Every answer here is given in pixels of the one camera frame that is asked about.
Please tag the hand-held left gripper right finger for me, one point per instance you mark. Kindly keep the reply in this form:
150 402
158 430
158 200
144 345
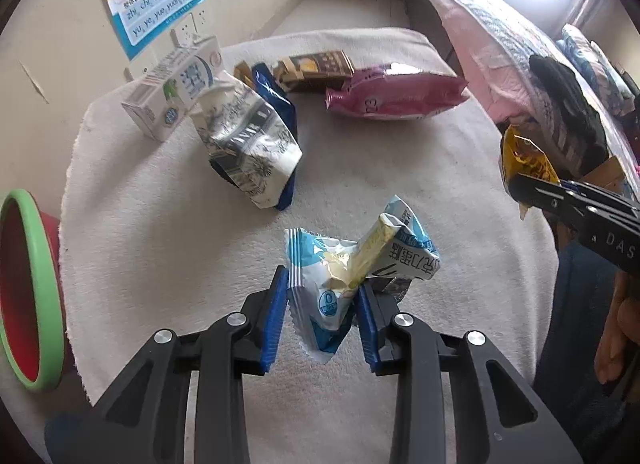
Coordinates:
367 329

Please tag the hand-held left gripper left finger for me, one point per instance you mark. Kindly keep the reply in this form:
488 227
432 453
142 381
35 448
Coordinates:
275 319

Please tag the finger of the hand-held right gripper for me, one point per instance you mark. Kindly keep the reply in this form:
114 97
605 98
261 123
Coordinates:
545 196
600 199

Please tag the yellow brown wrapper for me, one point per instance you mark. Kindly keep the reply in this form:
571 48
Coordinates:
527 164

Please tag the blue and white wrapper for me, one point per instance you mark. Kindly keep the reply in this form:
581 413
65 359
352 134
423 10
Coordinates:
325 274

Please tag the red bin with green rim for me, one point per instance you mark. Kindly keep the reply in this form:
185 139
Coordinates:
27 289

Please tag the person's right hand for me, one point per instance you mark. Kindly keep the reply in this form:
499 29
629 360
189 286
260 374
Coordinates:
620 329

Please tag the black cloth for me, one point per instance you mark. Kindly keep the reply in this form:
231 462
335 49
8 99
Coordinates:
570 109

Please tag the white table cloth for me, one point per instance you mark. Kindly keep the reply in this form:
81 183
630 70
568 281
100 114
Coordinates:
175 244

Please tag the blue floral pillow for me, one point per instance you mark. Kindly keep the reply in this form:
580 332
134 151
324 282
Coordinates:
595 64

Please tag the bed with patchwork quilt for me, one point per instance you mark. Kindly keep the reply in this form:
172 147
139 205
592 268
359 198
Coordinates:
490 44

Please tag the white and blue patterned bag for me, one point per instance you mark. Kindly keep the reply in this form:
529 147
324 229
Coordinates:
245 144

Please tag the dark pink snack bag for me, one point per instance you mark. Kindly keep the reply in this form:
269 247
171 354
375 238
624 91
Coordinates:
395 94

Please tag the white milk carton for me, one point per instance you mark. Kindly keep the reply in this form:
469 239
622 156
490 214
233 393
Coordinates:
170 89

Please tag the brown snack box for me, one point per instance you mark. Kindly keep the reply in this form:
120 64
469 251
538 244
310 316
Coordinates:
315 69

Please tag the white wall socket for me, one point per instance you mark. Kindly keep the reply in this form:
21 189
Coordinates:
187 33

